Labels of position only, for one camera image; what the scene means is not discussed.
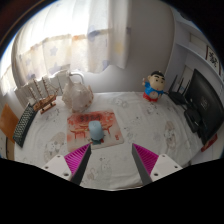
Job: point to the black router with antennas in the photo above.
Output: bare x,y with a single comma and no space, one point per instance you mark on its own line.
178,98

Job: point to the white ceramic teapot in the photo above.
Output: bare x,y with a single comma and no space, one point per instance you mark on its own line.
78,95

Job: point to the cartoon boy figurine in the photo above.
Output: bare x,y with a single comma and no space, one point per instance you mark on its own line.
155,85

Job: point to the wooden model sailing ship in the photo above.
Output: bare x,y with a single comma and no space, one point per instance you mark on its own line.
45,101

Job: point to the black box device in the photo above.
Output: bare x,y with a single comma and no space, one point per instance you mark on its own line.
192,120

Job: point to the red cartoon print mouse pad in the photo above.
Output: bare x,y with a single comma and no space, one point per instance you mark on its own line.
111,128

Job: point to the white star print curtain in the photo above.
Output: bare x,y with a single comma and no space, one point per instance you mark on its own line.
66,36

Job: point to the white printed tablecloth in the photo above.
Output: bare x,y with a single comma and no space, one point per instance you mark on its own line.
150,126

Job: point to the white wall shelf unit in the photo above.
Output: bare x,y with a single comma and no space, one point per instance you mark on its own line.
186,50

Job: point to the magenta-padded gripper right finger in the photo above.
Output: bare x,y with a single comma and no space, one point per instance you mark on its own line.
146,159

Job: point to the black monitor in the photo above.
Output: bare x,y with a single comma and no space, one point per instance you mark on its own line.
208,103

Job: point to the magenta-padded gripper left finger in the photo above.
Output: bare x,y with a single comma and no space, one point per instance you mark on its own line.
77,158

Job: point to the light blue computer mouse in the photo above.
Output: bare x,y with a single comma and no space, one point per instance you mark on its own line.
96,130

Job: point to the black keyboard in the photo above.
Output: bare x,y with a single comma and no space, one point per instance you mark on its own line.
24,125

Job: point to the red paper packet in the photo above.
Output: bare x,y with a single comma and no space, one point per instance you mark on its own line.
210,142

